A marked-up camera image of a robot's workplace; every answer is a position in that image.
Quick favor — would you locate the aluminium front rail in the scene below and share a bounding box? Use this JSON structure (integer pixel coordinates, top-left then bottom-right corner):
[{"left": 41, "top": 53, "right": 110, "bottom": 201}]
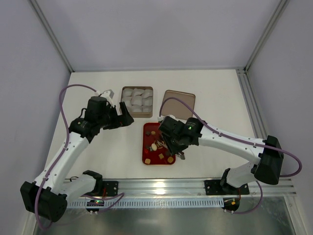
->
[{"left": 111, "top": 178, "right": 297, "bottom": 197}]

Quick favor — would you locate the slotted cable duct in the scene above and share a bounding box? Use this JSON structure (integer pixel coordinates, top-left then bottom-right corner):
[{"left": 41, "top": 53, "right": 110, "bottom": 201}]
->
[{"left": 67, "top": 197, "right": 224, "bottom": 209}]

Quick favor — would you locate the white round spiral chocolate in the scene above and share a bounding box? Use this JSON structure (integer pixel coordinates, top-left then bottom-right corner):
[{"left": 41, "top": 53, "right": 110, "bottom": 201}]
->
[{"left": 151, "top": 143, "right": 157, "bottom": 151}]

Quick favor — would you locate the gold tin box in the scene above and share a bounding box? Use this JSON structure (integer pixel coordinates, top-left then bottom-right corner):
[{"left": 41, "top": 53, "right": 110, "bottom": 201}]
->
[{"left": 120, "top": 86, "right": 154, "bottom": 118}]

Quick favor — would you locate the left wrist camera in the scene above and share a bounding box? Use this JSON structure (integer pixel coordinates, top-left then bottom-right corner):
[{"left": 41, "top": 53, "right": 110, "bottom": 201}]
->
[{"left": 94, "top": 90, "right": 114, "bottom": 99}]

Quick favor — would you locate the aluminium rail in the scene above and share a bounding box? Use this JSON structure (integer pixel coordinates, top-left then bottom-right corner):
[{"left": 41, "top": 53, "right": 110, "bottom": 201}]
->
[
  {"left": 236, "top": 68, "right": 268, "bottom": 139},
  {"left": 111, "top": 178, "right": 297, "bottom": 197}
]

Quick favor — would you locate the right side aluminium rail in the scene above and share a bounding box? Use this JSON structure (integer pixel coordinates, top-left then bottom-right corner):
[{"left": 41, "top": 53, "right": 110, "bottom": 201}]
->
[{"left": 236, "top": 68, "right": 268, "bottom": 139}]

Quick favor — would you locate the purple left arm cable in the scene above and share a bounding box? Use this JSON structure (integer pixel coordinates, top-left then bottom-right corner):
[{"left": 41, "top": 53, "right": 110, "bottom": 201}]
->
[{"left": 34, "top": 84, "right": 125, "bottom": 231}]

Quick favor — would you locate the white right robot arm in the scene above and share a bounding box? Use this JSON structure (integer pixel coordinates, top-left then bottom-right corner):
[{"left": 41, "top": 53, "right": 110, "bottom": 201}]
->
[{"left": 158, "top": 116, "right": 284, "bottom": 194}]

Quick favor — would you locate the red lacquer tray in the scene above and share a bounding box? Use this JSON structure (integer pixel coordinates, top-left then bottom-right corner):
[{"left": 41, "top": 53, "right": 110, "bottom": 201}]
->
[{"left": 142, "top": 122, "right": 176, "bottom": 165}]

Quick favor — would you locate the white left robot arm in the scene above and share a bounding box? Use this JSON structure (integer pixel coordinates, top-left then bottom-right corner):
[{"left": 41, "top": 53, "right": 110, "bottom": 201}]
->
[{"left": 20, "top": 96, "right": 134, "bottom": 222}]

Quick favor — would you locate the gold tin lid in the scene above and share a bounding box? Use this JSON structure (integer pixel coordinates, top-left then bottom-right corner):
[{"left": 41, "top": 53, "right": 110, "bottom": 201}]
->
[{"left": 161, "top": 90, "right": 196, "bottom": 120}]

